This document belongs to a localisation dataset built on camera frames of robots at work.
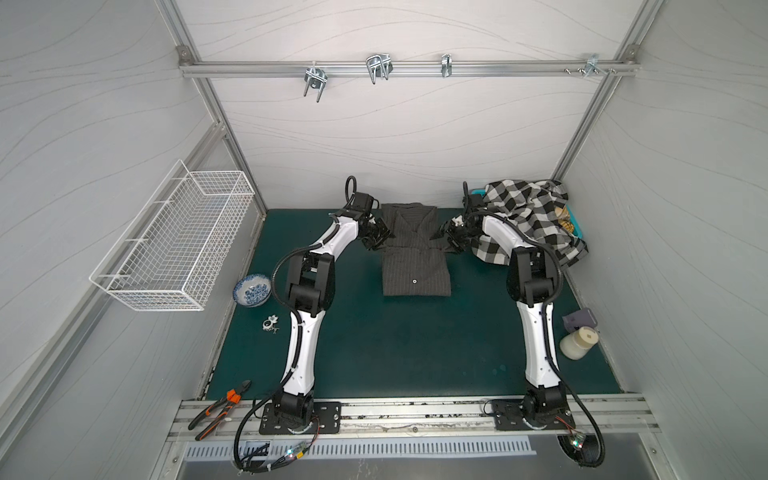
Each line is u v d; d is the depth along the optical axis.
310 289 0.60
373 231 0.91
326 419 0.74
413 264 0.98
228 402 0.75
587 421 0.71
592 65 0.77
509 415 0.74
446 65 0.79
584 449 0.72
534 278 0.64
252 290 0.96
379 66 0.77
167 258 0.67
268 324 0.88
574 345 0.79
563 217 1.04
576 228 1.01
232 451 0.66
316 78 0.80
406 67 0.78
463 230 0.93
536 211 1.04
